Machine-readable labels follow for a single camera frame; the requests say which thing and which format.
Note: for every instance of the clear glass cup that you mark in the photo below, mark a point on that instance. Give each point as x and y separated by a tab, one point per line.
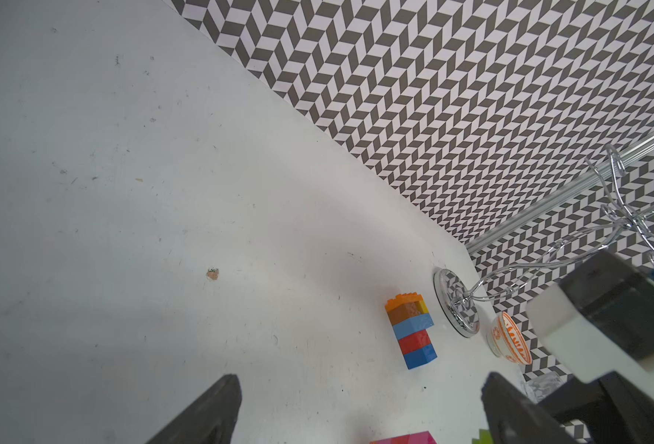
540	387

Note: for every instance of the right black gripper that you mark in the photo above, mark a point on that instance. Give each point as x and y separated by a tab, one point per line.
613	410

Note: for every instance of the yellow lego brick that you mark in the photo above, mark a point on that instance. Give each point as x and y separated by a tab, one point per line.
422	307

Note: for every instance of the small red lego brick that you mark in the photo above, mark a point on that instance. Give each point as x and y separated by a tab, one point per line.
414	342

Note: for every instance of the brown lego brick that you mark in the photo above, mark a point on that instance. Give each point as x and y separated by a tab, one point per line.
403	312

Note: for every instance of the light blue lego plate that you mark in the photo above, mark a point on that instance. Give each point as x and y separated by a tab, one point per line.
412	325

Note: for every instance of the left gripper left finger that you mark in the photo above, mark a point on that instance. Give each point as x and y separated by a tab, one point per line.
211	418

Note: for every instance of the orange lego brick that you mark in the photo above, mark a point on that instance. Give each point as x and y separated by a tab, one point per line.
401	299

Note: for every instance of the lime green lego brick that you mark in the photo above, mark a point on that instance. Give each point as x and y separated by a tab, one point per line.
484	437

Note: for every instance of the silver metal jewelry stand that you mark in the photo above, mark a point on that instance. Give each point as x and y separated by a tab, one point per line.
458	301

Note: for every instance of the blue small lego brick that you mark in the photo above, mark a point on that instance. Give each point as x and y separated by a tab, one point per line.
420	357

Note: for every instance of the orange patterned small plate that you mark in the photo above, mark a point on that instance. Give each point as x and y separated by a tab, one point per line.
506	340

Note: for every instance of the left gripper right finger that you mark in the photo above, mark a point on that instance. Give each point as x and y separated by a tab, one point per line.
513	418

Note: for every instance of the pink lego brick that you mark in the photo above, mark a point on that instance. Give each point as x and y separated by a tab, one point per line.
423	437

